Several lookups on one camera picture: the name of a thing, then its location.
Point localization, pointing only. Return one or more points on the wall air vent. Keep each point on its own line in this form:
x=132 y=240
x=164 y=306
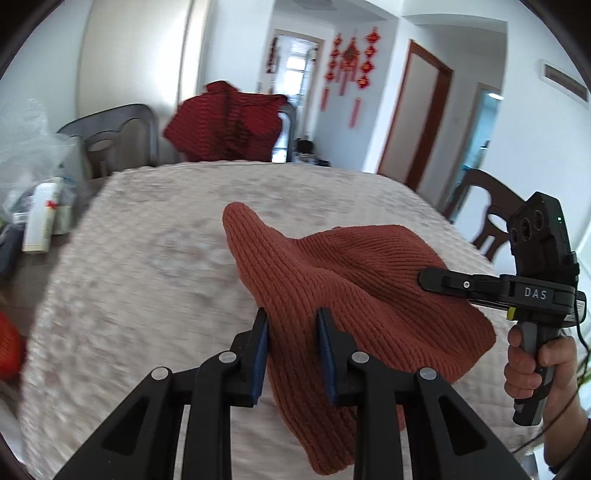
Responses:
x=565 y=82

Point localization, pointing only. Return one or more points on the black tray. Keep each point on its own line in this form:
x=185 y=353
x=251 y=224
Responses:
x=7 y=251

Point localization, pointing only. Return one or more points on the person's right forearm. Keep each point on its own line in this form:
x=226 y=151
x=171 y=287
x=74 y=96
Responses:
x=565 y=429

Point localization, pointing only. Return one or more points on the beige quilted blanket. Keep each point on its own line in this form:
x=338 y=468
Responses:
x=161 y=277

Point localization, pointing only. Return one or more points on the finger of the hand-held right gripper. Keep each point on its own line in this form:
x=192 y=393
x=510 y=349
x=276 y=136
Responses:
x=443 y=281

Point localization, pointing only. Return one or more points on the rust knit sweater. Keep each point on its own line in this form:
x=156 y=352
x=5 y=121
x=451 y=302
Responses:
x=346 y=277

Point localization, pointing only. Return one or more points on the red plaid garment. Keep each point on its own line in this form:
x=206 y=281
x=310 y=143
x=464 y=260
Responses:
x=221 y=129

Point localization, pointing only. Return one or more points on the white box with red label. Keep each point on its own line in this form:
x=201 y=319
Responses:
x=39 y=217

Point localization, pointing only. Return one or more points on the wooden door frame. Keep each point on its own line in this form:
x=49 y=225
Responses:
x=436 y=124

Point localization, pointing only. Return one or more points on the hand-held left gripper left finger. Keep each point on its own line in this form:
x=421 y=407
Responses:
x=261 y=355

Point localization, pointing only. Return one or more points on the person's right hand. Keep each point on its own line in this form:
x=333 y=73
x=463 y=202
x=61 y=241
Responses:
x=519 y=371

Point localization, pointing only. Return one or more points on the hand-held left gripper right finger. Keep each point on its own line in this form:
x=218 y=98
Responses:
x=325 y=360

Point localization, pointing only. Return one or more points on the red knot wall ornament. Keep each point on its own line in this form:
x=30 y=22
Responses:
x=369 y=50
x=350 y=57
x=333 y=57

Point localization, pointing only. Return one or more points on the clear plastic bag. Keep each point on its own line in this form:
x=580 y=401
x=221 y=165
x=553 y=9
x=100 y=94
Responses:
x=27 y=143

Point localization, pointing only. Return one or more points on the red jar with green band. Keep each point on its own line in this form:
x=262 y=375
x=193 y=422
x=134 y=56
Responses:
x=9 y=346

